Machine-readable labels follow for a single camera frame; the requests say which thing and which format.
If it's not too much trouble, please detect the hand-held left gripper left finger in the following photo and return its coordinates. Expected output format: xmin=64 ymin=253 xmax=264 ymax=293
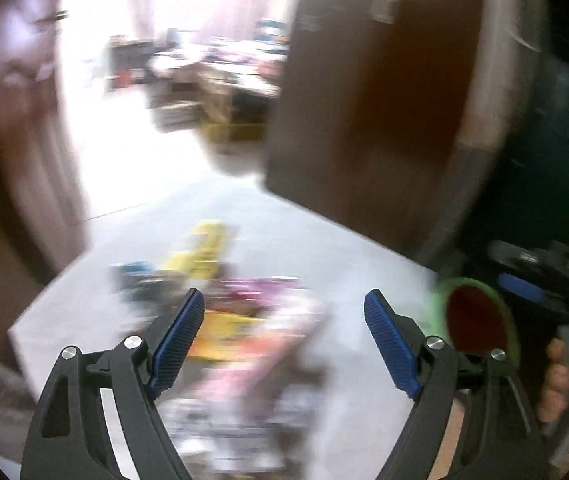
xmin=20 ymin=288 xmax=206 ymax=480

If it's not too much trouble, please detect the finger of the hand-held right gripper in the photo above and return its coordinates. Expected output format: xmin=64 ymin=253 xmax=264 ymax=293
xmin=496 ymin=271 xmax=550 ymax=307
xmin=487 ymin=240 xmax=548 ymax=275

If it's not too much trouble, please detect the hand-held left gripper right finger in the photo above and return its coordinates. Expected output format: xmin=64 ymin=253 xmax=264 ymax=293
xmin=363 ymin=289 xmax=550 ymax=480

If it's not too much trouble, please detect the yellow packet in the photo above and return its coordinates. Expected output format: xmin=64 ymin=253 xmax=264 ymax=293
xmin=188 ymin=309 xmax=266 ymax=362

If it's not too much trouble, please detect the green rimmed red bin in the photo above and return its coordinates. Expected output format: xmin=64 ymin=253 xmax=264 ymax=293
xmin=435 ymin=276 xmax=521 ymax=367

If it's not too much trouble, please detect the blue white snack wrapper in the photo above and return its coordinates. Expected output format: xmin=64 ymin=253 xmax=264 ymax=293
xmin=111 ymin=261 xmax=154 ymax=292

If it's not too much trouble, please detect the yellow snack wrapper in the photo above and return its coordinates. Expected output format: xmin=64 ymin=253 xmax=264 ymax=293
xmin=162 ymin=219 xmax=238 ymax=281

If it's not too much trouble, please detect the pink crumpled wrapper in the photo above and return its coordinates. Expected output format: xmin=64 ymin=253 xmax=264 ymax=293
xmin=213 ymin=276 xmax=311 ymax=313

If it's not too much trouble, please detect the white table cover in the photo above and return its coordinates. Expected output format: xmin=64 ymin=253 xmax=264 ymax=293
xmin=8 ymin=180 xmax=465 ymax=480

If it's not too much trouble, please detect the brown wooden wardrobe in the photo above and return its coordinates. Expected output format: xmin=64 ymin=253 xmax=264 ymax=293
xmin=263 ymin=0 xmax=486 ymax=256

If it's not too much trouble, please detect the brown wooden door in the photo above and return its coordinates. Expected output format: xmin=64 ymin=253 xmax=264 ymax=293
xmin=0 ymin=0 xmax=92 ymax=273

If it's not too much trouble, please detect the bed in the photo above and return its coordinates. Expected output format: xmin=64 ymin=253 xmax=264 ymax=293
xmin=148 ymin=35 xmax=291 ymax=98

